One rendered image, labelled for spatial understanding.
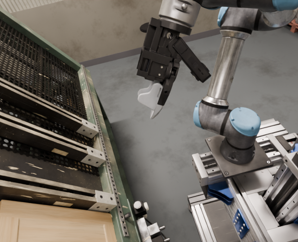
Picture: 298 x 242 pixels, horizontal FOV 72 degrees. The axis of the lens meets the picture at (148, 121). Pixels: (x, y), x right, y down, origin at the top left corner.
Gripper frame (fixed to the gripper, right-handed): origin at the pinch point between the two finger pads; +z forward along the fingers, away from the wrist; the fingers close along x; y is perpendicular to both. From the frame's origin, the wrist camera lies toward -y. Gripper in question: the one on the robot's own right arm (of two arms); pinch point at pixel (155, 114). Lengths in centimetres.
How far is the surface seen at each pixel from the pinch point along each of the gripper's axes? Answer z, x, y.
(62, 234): 57, -6, 18
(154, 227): 70, -26, -24
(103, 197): 57, -27, 5
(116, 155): 105, -132, -3
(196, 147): 80, -141, -84
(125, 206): 67, -33, -7
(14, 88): 27, -56, 60
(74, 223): 59, -13, 14
